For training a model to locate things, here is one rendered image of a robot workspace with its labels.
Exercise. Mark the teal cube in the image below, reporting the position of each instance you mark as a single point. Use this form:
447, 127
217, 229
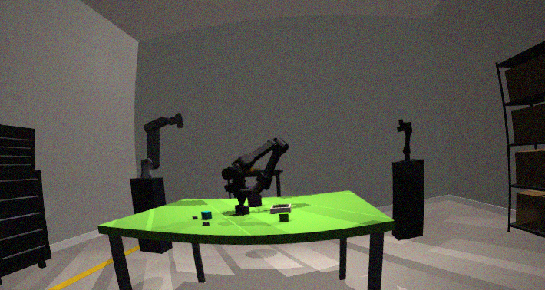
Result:
206, 215

